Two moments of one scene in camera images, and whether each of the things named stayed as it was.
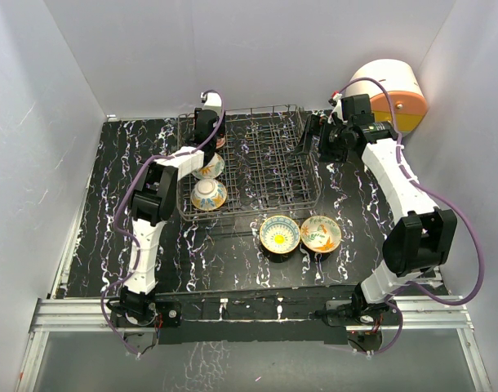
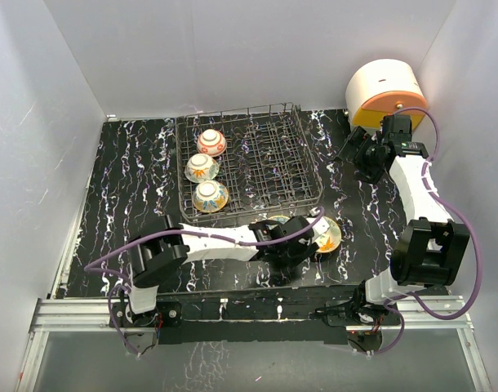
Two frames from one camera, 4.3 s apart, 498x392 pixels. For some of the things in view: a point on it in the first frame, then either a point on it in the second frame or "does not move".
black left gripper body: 220,132 to 290,256
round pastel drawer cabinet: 410,100 does not move
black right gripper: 312,129 to 354,140
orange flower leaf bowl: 321,233 does not move
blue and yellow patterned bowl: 208,194 does not move
